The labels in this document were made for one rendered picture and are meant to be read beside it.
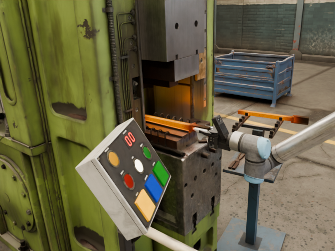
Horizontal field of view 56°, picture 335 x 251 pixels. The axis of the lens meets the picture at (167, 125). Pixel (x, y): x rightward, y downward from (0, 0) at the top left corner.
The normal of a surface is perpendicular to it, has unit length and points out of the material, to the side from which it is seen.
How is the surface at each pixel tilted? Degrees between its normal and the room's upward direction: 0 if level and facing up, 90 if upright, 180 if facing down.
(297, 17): 90
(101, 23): 90
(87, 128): 89
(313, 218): 0
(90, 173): 90
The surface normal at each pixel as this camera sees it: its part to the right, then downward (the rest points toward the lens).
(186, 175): 0.79, 0.19
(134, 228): -0.22, 0.36
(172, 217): -0.44, -0.48
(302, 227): -0.04, -0.93
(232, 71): -0.61, 0.29
